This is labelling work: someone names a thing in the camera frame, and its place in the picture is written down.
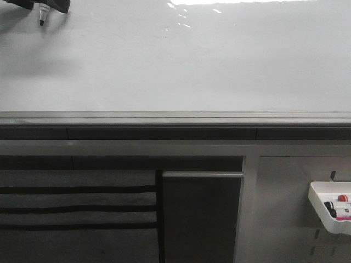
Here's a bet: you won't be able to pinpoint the dark grey panel board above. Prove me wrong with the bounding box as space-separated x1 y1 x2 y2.
163 171 241 262

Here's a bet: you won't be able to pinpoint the red capped marker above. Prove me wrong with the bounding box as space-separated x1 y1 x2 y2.
337 194 350 203

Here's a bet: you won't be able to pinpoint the grey fabric organiser black stripes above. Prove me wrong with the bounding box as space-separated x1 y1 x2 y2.
1 170 165 262

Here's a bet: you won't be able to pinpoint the white plastic marker tray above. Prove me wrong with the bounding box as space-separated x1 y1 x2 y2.
308 181 350 235

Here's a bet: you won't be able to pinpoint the white whiteboard with metal frame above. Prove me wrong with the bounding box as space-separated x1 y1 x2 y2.
1 1 350 126

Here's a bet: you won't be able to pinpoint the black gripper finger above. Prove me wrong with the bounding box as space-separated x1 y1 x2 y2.
5 0 34 10
47 0 71 13

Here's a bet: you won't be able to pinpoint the black capped marker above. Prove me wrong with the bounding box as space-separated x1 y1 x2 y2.
324 201 350 218

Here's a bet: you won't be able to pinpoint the black whiteboard marker pen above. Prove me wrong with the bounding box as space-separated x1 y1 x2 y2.
39 3 50 26

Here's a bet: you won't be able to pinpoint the grey metal stand frame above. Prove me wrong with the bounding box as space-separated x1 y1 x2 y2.
1 140 350 262

